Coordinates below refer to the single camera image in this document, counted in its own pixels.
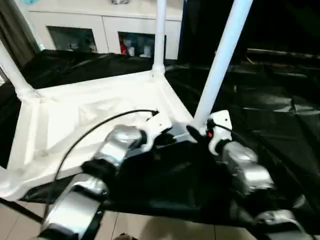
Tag white plastic table top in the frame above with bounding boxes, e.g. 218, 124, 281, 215
0, 69, 201, 201

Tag white plastic table leg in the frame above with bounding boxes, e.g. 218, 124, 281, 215
0, 39, 40, 101
150, 0, 169, 77
0, 166, 21, 193
193, 0, 254, 134

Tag black glossy mat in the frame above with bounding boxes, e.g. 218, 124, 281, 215
0, 48, 320, 231

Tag dark metal pole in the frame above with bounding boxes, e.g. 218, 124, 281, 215
246, 48, 320, 58

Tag black backdrop cloth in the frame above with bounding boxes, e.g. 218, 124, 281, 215
181, 0, 320, 66

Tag white glass-door cabinet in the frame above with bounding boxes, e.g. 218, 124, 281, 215
26, 0, 185, 60

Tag grey curtain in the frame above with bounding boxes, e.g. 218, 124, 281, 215
0, 0, 42, 73

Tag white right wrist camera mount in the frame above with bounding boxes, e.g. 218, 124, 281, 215
206, 109, 233, 156

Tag black frame leg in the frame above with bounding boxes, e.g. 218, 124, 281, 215
0, 196, 44, 224

